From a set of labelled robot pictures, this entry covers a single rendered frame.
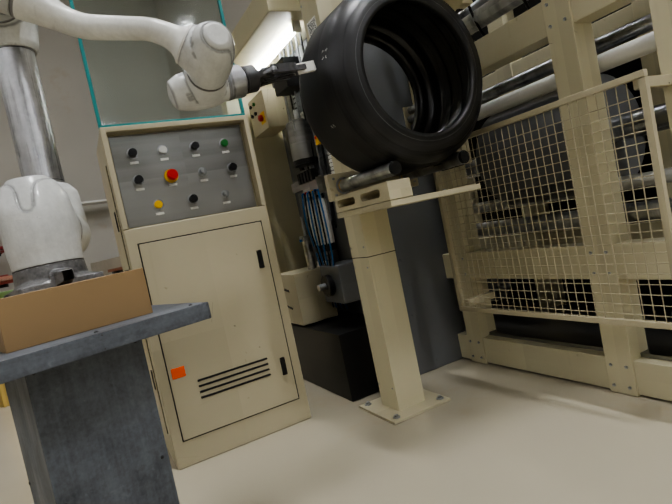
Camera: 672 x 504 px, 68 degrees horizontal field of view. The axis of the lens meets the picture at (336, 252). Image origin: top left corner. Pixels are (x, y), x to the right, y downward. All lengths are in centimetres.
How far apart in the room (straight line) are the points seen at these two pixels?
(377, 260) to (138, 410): 103
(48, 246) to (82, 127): 847
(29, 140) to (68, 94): 829
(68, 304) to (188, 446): 98
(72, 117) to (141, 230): 786
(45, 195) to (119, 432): 57
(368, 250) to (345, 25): 80
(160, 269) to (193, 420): 57
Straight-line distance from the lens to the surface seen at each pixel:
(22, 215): 132
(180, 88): 142
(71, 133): 966
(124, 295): 127
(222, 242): 199
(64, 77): 996
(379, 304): 194
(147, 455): 136
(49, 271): 130
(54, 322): 123
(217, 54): 128
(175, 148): 206
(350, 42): 157
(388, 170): 156
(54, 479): 130
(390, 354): 198
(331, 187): 183
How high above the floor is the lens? 77
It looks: 3 degrees down
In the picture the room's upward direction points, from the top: 12 degrees counter-clockwise
